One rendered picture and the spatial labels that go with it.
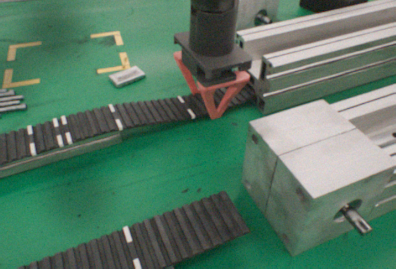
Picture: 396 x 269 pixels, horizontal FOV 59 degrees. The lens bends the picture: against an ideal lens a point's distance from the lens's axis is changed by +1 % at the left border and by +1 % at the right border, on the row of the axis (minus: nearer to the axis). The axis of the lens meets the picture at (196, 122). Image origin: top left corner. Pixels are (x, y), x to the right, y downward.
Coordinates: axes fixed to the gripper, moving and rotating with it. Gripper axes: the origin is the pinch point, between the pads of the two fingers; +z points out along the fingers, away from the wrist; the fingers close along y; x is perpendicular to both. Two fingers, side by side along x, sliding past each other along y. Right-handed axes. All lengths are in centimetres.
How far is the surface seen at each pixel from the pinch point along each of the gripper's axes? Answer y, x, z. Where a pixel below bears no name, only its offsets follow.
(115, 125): -1.5, 13.9, -1.8
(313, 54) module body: -5.5, -12.4, -8.1
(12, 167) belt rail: -0.9, 26.3, 0.9
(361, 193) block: -24.3, -2.2, -5.9
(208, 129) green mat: -4.3, 2.1, 1.0
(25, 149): -1.4, 24.2, -1.5
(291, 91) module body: -5.5, -10.1, -2.7
